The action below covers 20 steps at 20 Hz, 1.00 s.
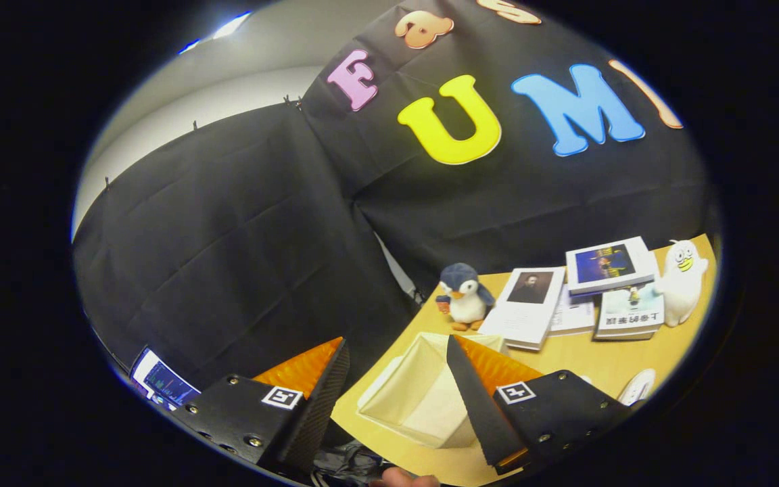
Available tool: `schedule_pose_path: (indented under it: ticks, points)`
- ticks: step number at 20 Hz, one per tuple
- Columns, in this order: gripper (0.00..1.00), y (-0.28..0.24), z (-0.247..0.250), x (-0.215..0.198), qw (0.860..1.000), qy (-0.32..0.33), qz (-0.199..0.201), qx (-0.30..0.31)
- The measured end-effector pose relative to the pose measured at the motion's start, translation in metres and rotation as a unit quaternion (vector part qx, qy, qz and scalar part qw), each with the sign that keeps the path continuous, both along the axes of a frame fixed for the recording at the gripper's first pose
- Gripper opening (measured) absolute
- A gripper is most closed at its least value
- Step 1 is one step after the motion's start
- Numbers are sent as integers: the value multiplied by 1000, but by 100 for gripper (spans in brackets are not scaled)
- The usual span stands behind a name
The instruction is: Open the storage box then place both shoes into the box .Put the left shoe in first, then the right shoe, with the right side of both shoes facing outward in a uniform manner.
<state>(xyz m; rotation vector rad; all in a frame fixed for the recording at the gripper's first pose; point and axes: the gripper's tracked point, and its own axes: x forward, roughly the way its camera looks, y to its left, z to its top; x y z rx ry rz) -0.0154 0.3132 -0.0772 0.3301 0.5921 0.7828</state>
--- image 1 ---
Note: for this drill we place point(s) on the large ceiling light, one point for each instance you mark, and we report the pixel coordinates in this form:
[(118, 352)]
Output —
[(230, 26)]

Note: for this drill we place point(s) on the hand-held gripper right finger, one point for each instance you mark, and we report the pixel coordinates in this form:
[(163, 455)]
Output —
[(477, 406)]

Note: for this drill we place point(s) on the thick book with teal cover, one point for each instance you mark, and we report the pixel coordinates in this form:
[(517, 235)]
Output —
[(629, 318)]

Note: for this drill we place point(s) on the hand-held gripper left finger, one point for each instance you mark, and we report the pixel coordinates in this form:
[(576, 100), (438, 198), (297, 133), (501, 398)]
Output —
[(325, 406)]

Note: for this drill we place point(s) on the white canvas shoe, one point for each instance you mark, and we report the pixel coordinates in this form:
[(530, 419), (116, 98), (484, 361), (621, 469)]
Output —
[(638, 387)]

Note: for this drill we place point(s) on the black plastic bag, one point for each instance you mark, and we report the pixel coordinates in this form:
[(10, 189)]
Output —
[(349, 463)]

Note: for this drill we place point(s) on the computer monitor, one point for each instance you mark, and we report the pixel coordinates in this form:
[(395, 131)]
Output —
[(163, 382)]

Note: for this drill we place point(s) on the white duck plush toy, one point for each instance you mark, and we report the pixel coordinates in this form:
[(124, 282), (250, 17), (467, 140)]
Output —
[(681, 284)]

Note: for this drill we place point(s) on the plain white book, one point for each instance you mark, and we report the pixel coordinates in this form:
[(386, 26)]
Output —
[(573, 316)]

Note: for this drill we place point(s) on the navy penguin plush toy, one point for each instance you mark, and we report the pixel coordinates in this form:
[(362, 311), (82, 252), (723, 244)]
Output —
[(467, 301)]

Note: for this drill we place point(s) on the book with blue photo cover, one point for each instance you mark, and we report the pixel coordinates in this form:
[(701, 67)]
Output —
[(609, 264)]

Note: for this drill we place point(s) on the white book with portrait cover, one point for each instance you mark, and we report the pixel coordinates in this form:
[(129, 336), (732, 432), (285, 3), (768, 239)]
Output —
[(525, 318)]

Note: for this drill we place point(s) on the beige fabric storage box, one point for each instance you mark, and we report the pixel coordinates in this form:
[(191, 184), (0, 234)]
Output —
[(416, 399)]

